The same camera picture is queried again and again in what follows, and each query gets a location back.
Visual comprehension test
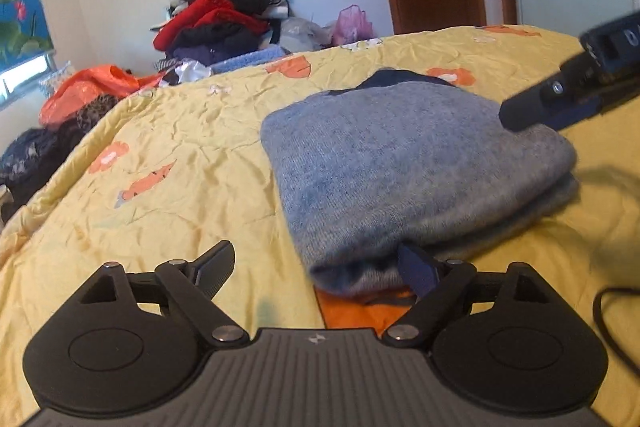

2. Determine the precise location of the lotus wall poster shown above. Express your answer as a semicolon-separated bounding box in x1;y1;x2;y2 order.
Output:
0;0;54;74

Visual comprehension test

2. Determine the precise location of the yellow carrot print blanket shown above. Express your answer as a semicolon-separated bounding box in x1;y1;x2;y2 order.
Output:
0;24;640;427

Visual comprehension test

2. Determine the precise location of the navy and grey knitted sweater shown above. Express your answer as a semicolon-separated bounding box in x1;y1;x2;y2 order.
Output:
260;68;581;301

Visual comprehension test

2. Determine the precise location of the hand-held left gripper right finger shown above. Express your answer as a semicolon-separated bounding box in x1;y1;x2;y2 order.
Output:
382;243;552;350

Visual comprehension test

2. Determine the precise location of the window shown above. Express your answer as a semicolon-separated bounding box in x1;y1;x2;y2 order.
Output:
0;52;57;108

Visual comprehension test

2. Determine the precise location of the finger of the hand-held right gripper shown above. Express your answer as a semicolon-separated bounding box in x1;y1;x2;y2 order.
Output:
498;76;607;134

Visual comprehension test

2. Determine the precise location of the light blue knitted cloth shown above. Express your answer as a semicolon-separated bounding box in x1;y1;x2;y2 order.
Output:
207;46;291;76

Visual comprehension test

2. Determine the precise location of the pink plastic bag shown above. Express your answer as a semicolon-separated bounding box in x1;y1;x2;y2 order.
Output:
331;4;376;48

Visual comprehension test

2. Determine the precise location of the leopard print cloth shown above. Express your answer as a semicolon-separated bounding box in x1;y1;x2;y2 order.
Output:
75;94;122;134

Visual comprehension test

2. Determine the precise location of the floral pillow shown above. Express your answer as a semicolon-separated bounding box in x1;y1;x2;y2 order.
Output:
38;63;76;98

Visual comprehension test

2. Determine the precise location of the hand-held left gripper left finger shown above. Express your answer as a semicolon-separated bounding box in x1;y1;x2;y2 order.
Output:
76;239;251;349

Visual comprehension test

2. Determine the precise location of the white crumpled plastic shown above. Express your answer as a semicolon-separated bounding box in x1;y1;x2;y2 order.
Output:
172;59;216;86

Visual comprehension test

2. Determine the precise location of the orange plastic bag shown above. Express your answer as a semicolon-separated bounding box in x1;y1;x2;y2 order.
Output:
40;64;162;128

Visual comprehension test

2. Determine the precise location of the black cable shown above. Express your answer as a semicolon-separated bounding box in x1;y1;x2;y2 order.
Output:
592;287;640;379

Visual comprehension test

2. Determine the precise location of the red fleece garment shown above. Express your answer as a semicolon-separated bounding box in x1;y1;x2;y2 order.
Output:
152;0;272;52

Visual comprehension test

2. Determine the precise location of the black padded jacket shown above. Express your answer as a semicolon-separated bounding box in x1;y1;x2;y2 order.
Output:
170;24;262;62

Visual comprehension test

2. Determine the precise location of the dark patterned cloth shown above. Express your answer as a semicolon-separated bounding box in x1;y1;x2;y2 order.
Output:
0;127;67;208

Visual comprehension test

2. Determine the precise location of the purple garment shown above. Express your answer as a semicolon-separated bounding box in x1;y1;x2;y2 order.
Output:
172;45;236;66

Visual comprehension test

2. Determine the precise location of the clear plastic bag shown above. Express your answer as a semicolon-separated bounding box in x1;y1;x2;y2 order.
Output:
277;17;334;53

